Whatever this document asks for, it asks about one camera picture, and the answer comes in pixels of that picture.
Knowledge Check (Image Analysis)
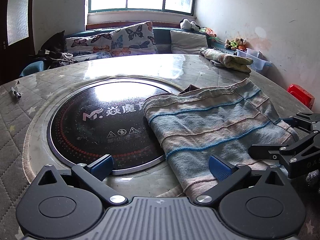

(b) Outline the folded cream yellow blanket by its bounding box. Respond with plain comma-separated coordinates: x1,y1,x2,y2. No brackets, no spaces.
199,48,253,73

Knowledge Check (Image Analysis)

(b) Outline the black bag on sofa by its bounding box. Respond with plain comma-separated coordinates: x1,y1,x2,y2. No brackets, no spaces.
35,30,74,70

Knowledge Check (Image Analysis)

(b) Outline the small plush toys group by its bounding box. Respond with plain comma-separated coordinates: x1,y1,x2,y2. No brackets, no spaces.
225,37,247,51

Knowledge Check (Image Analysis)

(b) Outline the butterfly print cushion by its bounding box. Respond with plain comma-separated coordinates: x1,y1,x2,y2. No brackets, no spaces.
110,21,158,57
65,33,112,63

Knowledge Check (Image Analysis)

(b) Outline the white plush toy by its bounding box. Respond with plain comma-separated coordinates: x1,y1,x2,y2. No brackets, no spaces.
180,18,201,32

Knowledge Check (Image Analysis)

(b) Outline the round black induction cooktop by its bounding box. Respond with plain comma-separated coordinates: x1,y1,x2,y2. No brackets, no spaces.
47,77,181,176

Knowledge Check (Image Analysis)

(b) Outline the dark wooden door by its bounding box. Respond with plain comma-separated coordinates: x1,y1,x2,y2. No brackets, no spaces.
0,0,36,63

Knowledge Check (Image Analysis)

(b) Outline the blue sofa bench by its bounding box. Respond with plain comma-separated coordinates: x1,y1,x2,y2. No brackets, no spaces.
20,27,215,77

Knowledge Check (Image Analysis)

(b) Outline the grey white pillow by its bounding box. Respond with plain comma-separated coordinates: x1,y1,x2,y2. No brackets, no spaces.
170,30,209,55

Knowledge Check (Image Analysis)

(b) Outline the clear plastic storage box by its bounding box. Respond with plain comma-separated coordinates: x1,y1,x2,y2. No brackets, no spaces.
236,48,272,75

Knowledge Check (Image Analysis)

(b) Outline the striped blue pink garment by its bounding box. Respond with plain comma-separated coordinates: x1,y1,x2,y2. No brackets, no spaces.
143,79,298,199

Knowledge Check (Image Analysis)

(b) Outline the red plastic stool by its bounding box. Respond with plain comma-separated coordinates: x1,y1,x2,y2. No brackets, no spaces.
287,84,315,109

